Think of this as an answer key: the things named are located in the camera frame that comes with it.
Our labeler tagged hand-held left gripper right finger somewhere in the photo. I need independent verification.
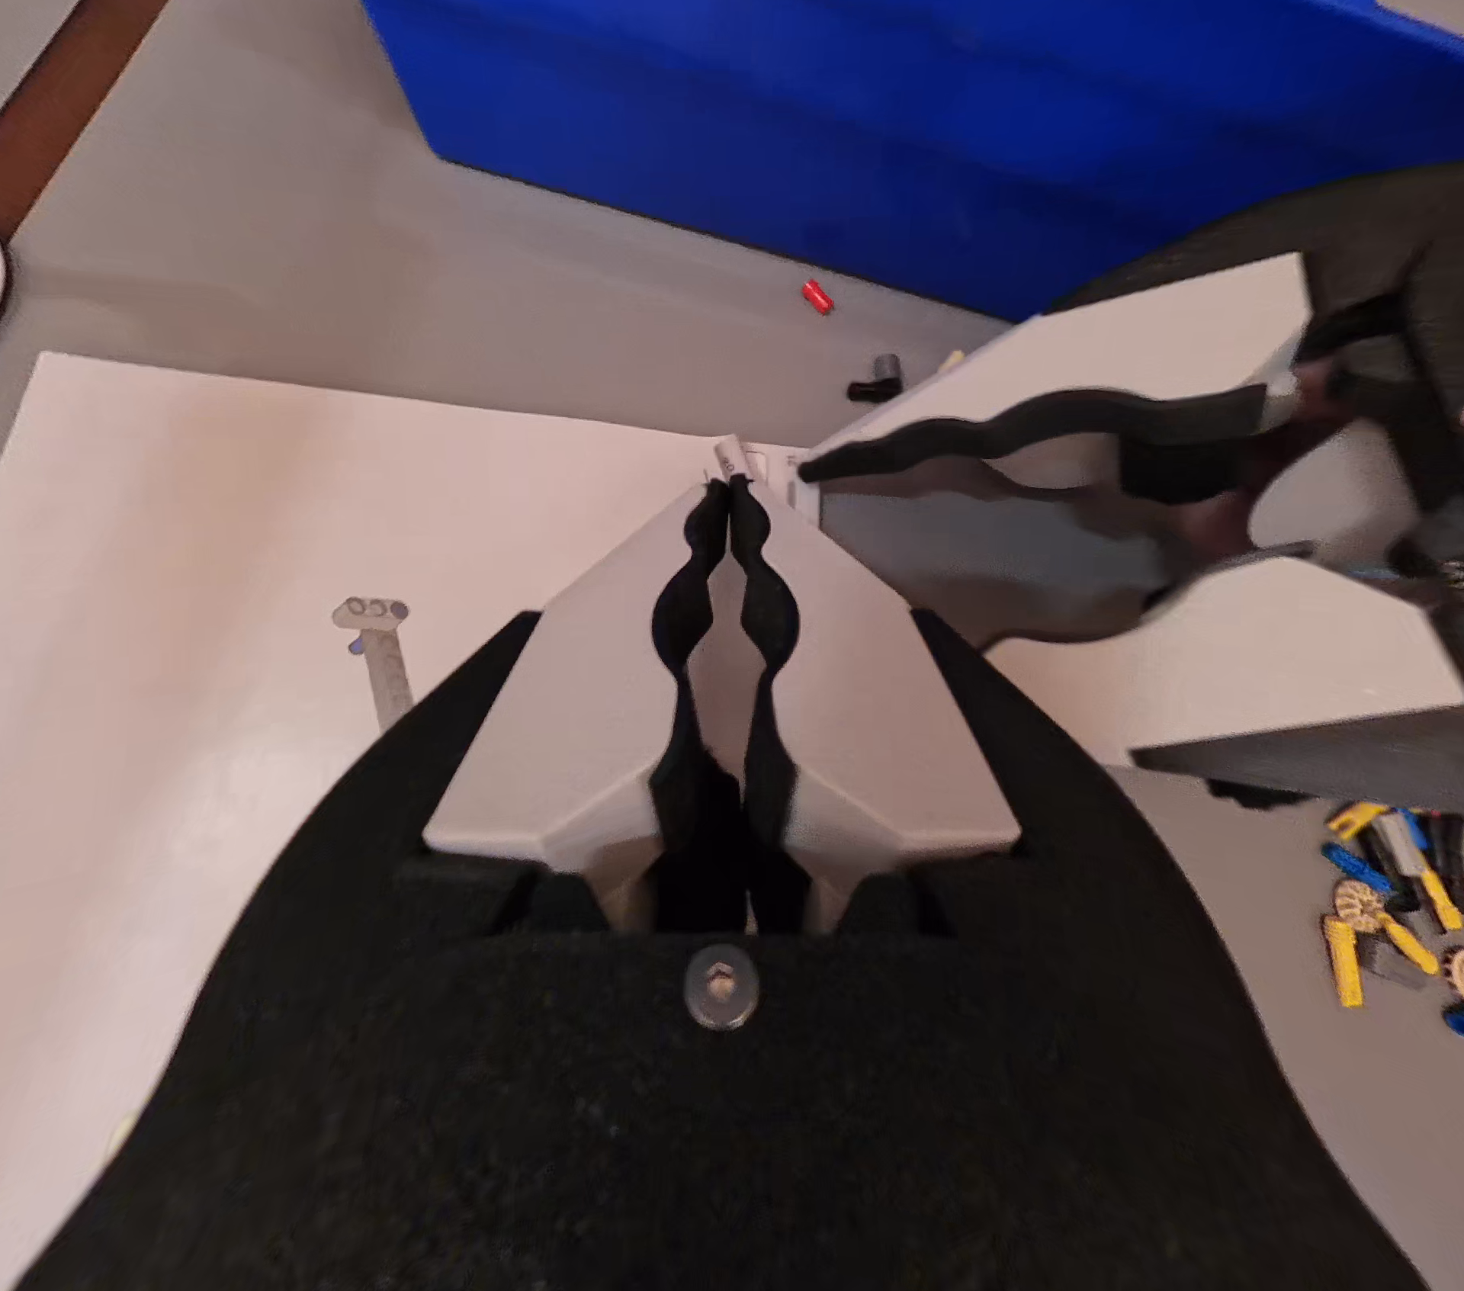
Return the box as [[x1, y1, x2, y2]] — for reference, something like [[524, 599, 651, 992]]
[[728, 475, 1023, 935]]

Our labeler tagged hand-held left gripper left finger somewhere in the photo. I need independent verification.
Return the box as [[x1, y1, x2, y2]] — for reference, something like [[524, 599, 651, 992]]
[[422, 481, 734, 935]]

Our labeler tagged lego instruction booklet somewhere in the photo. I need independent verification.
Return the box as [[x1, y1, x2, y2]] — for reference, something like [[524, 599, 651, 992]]
[[0, 351, 1140, 1217]]

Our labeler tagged blue plastic bin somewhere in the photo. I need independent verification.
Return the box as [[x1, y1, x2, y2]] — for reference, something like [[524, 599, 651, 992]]
[[274, 0, 1464, 322]]

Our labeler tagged brown wooden strip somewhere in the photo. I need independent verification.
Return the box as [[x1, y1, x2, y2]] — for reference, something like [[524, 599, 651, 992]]
[[0, 0, 249, 248]]

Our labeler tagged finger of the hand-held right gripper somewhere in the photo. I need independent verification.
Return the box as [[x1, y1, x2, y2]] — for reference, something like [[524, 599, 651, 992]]
[[816, 462, 1464, 757], [796, 252, 1313, 495]]

